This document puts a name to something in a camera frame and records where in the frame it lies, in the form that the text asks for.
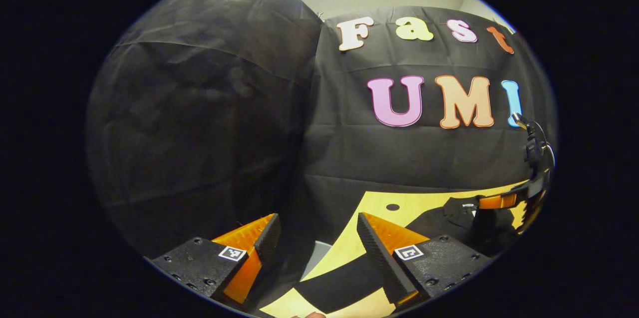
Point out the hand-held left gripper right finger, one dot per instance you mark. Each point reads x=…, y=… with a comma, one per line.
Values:
x=380, y=258

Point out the black backdrop cloth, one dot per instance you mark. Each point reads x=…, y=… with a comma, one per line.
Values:
x=224, y=123

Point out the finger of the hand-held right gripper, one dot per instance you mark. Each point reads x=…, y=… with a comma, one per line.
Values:
x=496, y=201

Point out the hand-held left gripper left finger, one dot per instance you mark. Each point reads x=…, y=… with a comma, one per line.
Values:
x=267, y=239

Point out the black buttoned garment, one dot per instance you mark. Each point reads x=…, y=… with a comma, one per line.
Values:
x=339, y=283

